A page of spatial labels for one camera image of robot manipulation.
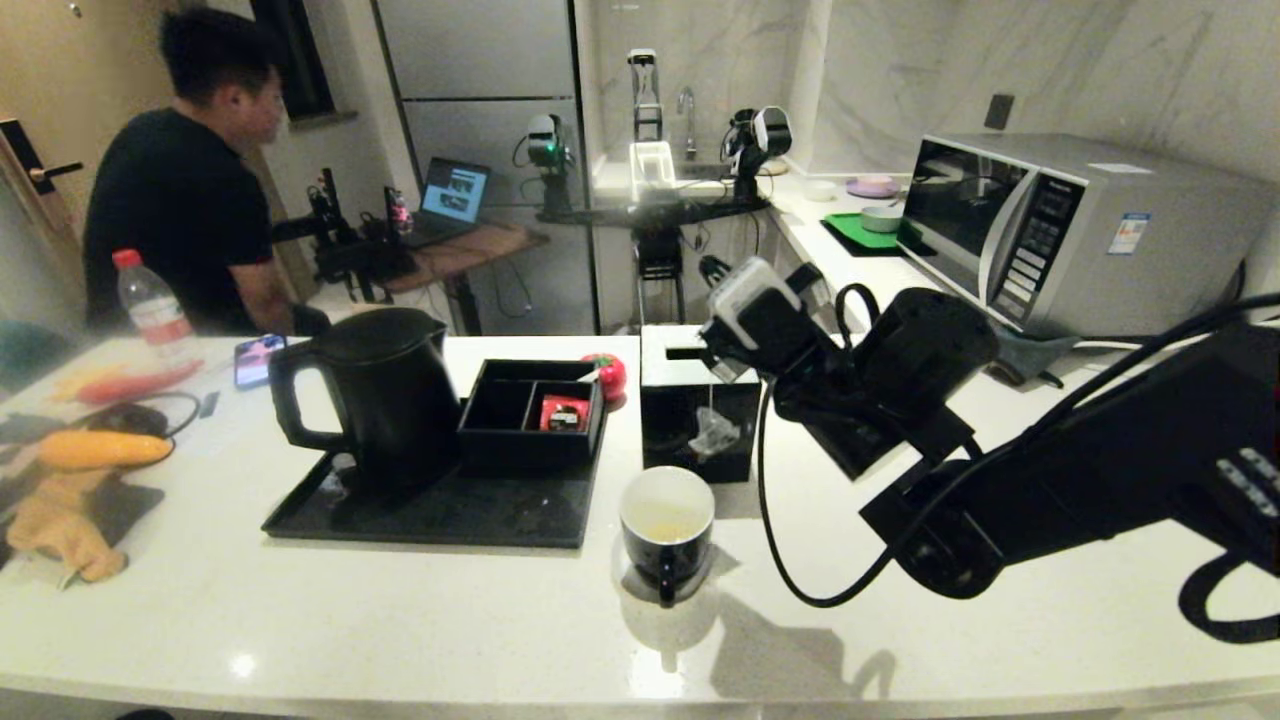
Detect tea bag with string tag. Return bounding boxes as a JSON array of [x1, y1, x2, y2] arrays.
[[688, 380, 743, 461]]

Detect black electric kettle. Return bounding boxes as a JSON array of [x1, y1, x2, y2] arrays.
[[268, 307, 461, 488]]

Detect black tissue box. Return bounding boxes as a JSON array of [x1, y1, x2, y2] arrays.
[[638, 322, 762, 485]]

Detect red tomato kitchen timer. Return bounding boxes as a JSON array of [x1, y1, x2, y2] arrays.
[[580, 352, 627, 402]]

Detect green tray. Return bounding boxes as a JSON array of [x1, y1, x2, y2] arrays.
[[820, 212, 926, 259]]

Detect black mug white inside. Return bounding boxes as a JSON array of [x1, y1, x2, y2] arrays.
[[618, 466, 717, 608]]

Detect black compartment organizer box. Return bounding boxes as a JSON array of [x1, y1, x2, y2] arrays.
[[457, 358, 605, 476]]

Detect dark grey cloth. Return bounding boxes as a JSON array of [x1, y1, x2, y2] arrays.
[[85, 480, 166, 546], [1000, 328, 1083, 389]]

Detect wooden desk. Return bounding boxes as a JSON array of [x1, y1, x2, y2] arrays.
[[380, 222, 549, 336]]

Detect open laptop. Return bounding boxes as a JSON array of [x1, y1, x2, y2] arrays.
[[410, 158, 492, 249]]

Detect black serving tray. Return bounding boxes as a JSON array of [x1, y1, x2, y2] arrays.
[[262, 425, 609, 549]]

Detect silver microwave oven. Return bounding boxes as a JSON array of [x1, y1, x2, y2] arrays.
[[896, 135, 1279, 341]]

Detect smartphone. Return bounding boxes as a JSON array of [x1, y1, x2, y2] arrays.
[[234, 334, 289, 391]]

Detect printed white paper sheet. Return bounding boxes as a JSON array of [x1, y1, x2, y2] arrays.
[[195, 336, 301, 421]]

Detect dark window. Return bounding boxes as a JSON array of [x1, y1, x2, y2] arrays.
[[250, 0, 336, 123]]

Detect plastic water bottle red cap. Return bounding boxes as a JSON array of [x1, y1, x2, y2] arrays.
[[112, 250, 201, 361]]

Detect seated man black shirt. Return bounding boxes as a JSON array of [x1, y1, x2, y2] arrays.
[[82, 8, 333, 338]]

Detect red elongated object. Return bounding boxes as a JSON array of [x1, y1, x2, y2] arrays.
[[75, 360, 201, 406]]

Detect tan cloth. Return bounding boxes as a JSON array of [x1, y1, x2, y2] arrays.
[[8, 470, 131, 583]]

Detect teal rounded chair back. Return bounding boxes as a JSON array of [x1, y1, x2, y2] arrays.
[[0, 320, 79, 393]]

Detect tan wooden door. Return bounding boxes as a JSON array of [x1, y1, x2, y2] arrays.
[[0, 0, 201, 336]]

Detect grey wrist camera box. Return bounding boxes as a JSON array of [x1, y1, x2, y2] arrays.
[[706, 257, 803, 353]]

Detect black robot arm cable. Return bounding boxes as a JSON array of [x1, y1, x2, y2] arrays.
[[757, 283, 1280, 644]]

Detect black cable loop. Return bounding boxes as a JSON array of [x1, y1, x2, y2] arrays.
[[90, 393, 203, 443]]

